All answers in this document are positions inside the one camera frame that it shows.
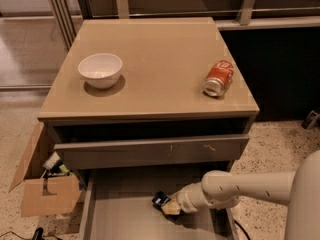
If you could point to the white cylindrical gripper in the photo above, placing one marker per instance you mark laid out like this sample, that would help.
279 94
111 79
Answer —
185 201

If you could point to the dark blue rxbar wrapper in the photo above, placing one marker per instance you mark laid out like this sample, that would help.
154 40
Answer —
160 199

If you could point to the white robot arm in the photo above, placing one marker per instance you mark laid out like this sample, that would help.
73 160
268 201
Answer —
298 190

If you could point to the grey open middle drawer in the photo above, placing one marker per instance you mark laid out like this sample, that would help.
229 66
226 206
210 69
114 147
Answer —
118 206

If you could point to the grey top drawer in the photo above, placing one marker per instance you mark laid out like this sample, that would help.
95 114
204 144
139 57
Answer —
131 153

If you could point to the grey drawer cabinet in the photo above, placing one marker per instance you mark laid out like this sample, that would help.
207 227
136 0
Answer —
160 92

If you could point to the items inside cardboard box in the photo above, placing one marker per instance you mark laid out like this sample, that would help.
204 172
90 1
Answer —
54 167

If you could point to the brown cardboard box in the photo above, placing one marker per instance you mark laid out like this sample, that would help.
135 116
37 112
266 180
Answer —
44 196

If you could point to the orange soda can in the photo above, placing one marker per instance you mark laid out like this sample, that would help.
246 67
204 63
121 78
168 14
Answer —
218 78

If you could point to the white ceramic bowl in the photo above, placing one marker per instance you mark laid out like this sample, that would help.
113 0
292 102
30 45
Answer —
101 70

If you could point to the metal shelf frame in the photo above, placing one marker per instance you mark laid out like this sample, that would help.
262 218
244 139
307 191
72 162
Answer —
229 14

